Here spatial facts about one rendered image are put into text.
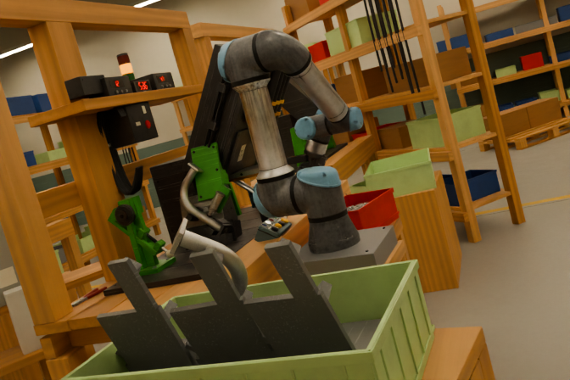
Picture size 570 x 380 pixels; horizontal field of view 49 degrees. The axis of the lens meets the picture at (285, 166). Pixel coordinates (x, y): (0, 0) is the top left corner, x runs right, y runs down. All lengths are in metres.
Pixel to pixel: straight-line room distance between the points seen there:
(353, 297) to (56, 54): 1.46
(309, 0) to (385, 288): 4.95
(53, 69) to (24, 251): 0.68
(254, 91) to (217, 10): 10.26
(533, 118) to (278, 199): 7.45
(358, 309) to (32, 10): 1.56
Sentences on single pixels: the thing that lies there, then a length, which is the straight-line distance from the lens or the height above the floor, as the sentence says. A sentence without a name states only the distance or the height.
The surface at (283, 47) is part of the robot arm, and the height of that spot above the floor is 1.49.
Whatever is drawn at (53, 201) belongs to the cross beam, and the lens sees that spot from 2.31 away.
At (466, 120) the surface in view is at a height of 0.87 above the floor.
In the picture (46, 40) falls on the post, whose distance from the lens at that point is 2.41.
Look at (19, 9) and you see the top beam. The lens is 2.32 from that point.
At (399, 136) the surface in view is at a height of 0.83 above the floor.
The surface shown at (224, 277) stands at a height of 1.08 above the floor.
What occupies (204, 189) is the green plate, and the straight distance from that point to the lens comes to 2.39.
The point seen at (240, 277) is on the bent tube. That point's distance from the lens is 1.14.
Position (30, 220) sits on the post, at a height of 1.20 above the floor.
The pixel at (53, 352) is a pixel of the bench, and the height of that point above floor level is 0.78.
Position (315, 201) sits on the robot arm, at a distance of 1.74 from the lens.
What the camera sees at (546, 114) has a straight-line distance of 9.20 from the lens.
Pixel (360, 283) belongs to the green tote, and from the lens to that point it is 1.37.
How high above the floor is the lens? 1.34
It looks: 6 degrees down
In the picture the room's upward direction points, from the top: 15 degrees counter-clockwise
